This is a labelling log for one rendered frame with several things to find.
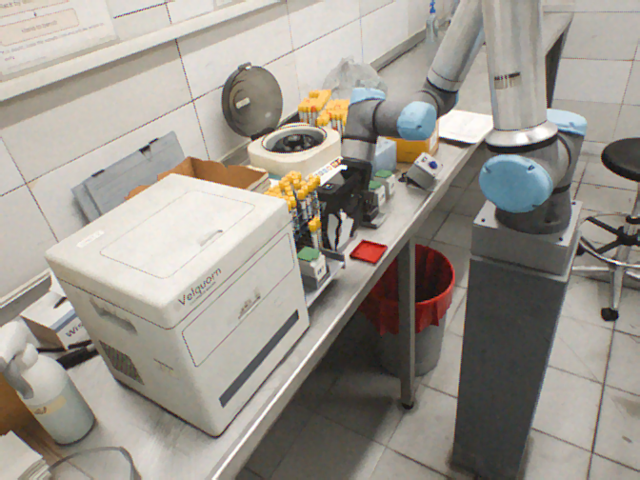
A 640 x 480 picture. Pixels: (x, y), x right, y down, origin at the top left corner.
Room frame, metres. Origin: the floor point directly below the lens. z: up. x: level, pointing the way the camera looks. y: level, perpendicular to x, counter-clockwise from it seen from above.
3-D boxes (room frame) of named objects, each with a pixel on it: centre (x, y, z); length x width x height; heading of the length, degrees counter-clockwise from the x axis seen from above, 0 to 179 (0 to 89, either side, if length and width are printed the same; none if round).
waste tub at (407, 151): (1.35, -0.33, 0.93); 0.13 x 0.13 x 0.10; 58
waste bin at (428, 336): (1.29, -0.28, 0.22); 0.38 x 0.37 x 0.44; 143
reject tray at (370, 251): (0.88, -0.11, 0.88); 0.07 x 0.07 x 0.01; 53
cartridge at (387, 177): (1.13, -0.20, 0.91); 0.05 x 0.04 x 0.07; 53
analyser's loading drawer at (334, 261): (0.75, 0.04, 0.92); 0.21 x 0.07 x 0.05; 143
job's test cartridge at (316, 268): (0.76, 0.03, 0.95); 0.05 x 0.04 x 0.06; 53
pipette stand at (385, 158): (1.23, -0.21, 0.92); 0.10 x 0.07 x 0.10; 135
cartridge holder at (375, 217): (1.02, -0.13, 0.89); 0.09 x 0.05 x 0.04; 54
